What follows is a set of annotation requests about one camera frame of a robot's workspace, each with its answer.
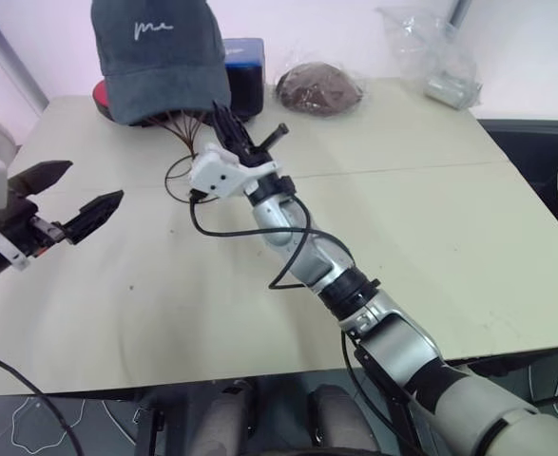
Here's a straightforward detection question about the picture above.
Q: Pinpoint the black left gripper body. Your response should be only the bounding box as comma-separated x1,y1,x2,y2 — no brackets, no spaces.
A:
0,178,67,261

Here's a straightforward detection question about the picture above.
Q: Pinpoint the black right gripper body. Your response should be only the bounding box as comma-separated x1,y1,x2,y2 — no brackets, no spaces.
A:
230,135,279,167

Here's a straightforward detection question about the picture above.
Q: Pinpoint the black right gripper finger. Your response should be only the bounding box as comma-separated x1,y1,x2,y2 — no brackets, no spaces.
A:
258,123,290,151
211,99,252,154

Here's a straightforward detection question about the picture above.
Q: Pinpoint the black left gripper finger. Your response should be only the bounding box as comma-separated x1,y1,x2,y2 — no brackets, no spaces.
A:
61,189,125,247
6,160,75,197

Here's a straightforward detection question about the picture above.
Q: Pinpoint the grey cap with white script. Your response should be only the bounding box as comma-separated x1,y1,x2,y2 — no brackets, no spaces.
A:
90,0,234,127

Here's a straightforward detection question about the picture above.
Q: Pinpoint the brown hat in plastic bag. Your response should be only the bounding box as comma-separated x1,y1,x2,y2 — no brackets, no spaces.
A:
274,61,367,116

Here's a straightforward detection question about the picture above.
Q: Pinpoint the blue and black box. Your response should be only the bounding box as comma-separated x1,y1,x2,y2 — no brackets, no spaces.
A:
222,37,267,121

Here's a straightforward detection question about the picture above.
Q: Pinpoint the red round disc black rim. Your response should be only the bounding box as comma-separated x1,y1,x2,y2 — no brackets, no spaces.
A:
91,79,118,123

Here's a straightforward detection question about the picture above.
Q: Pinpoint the clear plastic bag with parts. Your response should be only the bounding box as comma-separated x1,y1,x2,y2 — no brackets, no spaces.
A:
375,3,484,111

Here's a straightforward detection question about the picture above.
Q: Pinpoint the grey metal pole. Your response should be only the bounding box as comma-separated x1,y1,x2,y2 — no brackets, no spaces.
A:
449,0,472,30

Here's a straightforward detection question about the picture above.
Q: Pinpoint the dark grey rounded shape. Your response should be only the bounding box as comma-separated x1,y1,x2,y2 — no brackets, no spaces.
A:
310,383,375,456
201,379,271,456

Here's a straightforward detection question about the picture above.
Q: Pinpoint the brown wire hat stand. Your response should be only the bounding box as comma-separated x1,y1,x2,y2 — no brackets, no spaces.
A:
138,107,213,203

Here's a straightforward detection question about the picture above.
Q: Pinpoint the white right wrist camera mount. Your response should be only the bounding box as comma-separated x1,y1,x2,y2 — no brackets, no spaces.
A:
187,142,285,201

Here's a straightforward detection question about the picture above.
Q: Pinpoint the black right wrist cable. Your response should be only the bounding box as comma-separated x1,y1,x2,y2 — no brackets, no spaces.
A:
187,188,356,292

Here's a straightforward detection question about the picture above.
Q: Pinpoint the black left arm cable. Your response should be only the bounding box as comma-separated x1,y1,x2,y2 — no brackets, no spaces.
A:
0,346,88,456

